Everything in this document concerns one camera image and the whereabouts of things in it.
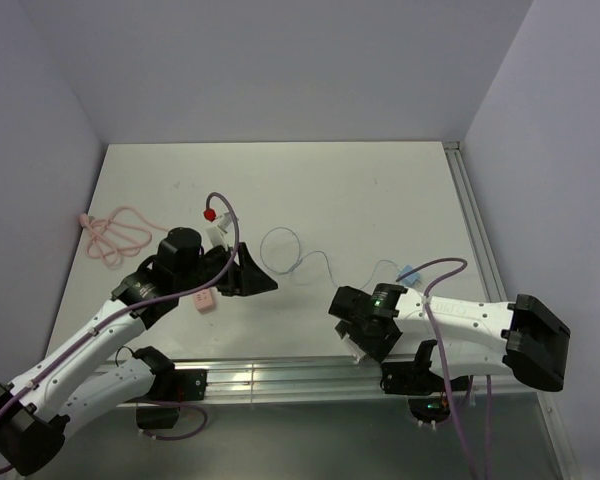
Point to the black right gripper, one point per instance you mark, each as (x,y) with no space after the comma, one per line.
(378,348)

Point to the pink power strip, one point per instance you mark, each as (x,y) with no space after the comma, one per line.
(204,301)

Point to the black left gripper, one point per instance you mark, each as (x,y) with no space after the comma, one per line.
(245,278)

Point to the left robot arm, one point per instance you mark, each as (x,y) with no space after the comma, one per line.
(42,407)

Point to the blue charger plug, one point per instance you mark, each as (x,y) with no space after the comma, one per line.
(409,277)

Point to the aluminium table rail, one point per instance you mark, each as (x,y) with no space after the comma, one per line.
(343,193)

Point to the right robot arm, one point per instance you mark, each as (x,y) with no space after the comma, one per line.
(425,344)

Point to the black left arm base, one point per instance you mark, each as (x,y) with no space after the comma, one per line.
(172,394)

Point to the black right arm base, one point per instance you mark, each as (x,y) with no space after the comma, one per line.
(410,378)

